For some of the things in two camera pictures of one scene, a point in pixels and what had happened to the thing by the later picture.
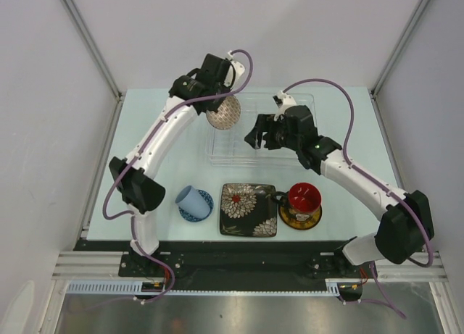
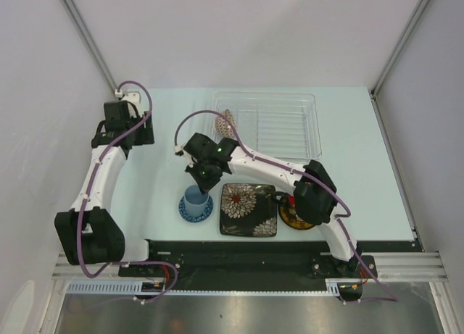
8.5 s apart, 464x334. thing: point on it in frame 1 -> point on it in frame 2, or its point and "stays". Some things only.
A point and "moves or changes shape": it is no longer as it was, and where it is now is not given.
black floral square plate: x=248 y=210 stays
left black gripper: x=227 y=86 -> x=146 y=136
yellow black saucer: x=299 y=220 stays
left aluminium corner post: x=67 y=0 stays
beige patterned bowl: x=228 y=114 moves or changes shape
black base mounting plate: x=234 y=261 stays
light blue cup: x=193 y=202 moves or changes shape
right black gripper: x=254 y=137 -> x=206 y=185
